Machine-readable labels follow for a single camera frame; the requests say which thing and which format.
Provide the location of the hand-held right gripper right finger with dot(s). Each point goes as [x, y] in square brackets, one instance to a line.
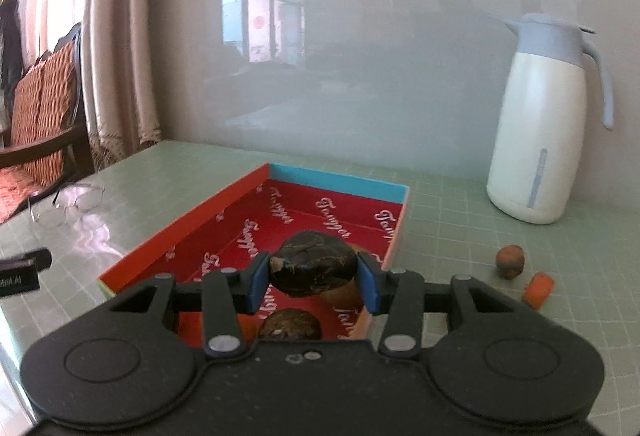
[367, 283]

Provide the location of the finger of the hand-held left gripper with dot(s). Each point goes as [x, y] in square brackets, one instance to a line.
[35, 258]

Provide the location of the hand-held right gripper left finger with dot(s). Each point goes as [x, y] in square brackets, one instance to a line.
[257, 283]

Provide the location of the brown kiwi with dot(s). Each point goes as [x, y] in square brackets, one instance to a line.
[346, 296]

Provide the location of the water chestnut with tan top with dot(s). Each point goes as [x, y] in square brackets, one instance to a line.
[290, 326]

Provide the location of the dark glossy water chestnut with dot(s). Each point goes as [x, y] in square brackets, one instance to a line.
[315, 266]

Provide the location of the red cardboard box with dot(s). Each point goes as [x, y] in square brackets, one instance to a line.
[320, 203]

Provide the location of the dark wooden armchair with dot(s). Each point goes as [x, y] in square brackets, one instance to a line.
[50, 141]

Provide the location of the small longan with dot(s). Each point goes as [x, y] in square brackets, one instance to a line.
[510, 261]

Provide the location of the orange patterned cushion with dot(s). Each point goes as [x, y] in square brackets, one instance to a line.
[45, 106]

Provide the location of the small orange fruit piece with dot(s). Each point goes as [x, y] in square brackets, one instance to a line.
[538, 289]

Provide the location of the dark hanging garment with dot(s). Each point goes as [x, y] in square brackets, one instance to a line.
[10, 46]

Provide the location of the beige curtain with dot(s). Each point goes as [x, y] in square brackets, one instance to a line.
[117, 41]

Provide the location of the white and blue thermos jug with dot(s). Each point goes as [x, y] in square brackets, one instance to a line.
[540, 126]

